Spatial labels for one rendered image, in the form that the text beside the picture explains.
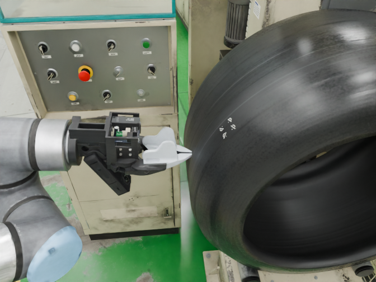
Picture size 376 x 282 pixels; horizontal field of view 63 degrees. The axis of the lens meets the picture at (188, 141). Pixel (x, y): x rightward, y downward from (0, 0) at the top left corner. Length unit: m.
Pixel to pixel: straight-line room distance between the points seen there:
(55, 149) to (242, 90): 0.31
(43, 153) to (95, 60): 0.69
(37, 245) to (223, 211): 0.29
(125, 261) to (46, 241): 1.36
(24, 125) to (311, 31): 0.48
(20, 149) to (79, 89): 0.73
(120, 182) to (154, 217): 1.15
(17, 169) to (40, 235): 0.12
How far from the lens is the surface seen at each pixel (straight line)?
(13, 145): 0.55
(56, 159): 0.53
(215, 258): 1.82
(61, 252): 0.53
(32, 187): 0.62
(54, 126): 0.54
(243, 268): 0.80
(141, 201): 1.61
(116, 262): 1.86
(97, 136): 0.52
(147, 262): 1.83
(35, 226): 0.54
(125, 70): 1.18
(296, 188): 0.96
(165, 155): 0.54
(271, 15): 0.75
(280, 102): 0.44
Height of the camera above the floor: 1.63
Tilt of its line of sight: 42 degrees down
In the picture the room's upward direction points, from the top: straight up
